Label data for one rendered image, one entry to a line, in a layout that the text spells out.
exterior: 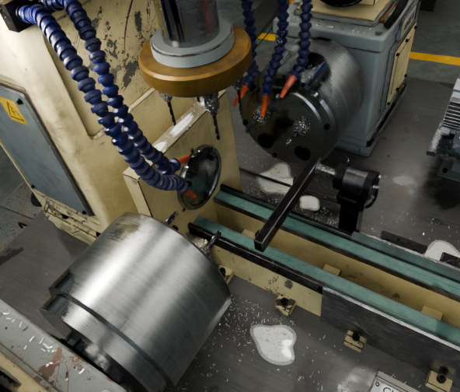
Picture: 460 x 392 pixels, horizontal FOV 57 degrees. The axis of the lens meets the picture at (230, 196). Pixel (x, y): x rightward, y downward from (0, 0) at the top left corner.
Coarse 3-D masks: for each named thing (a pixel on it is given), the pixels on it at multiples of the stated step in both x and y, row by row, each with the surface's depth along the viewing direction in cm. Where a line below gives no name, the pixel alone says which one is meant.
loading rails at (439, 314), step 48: (240, 192) 100; (240, 240) 92; (288, 240) 96; (336, 240) 89; (384, 240) 86; (288, 288) 89; (336, 288) 82; (384, 288) 88; (432, 288) 80; (384, 336) 80; (432, 336) 72; (432, 384) 77
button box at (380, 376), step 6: (378, 372) 58; (378, 378) 55; (384, 378) 56; (390, 378) 57; (372, 384) 54; (378, 384) 54; (384, 384) 54; (390, 384) 54; (396, 384) 55; (402, 384) 56; (372, 390) 54; (378, 390) 54; (384, 390) 53; (390, 390) 53; (396, 390) 53; (402, 390) 53; (408, 390) 54; (414, 390) 55
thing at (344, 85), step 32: (288, 64) 91; (320, 64) 91; (352, 64) 95; (256, 96) 96; (288, 96) 91; (320, 96) 87; (352, 96) 95; (256, 128) 103; (288, 128) 97; (320, 128) 92; (288, 160) 105
